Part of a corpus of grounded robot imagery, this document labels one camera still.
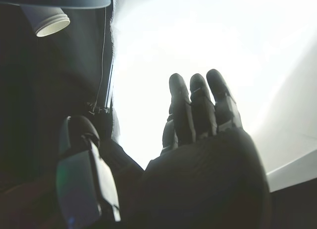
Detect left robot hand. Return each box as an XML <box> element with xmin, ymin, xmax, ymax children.
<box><xmin>55</xmin><ymin>68</ymin><xmax>272</xmax><ymax>229</ymax></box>

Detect white paper cup blue triangles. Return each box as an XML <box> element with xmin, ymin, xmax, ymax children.
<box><xmin>21</xmin><ymin>4</ymin><xmax>71</xmax><ymax>38</ymax></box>

